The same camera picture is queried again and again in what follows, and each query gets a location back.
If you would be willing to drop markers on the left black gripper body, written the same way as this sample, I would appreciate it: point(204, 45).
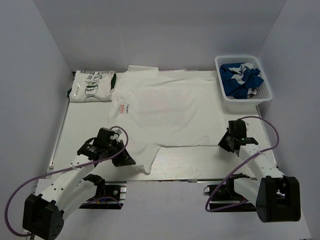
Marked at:
point(121, 155)

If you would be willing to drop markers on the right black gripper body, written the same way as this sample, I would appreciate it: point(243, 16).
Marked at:
point(227, 140)

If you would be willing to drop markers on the blue and white t-shirt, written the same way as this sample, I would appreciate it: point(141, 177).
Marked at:
point(240, 80)

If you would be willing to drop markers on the white Coca-Cola t-shirt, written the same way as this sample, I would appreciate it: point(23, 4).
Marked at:
point(161, 111)

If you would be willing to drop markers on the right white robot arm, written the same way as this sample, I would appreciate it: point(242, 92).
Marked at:
point(275, 196)

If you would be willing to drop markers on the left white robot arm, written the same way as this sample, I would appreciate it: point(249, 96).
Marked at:
point(45, 213)

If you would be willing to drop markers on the white plastic basket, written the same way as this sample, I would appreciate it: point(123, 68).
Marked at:
point(262, 93)

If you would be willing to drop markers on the folded white Charlie Brown shirt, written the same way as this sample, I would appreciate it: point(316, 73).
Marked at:
point(92, 86)

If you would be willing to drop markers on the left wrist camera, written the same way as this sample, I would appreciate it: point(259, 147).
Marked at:
point(117, 132)

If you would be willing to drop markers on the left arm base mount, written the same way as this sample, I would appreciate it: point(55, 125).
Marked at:
point(110, 195)

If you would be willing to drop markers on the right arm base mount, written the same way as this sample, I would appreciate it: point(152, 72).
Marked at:
point(222, 199)

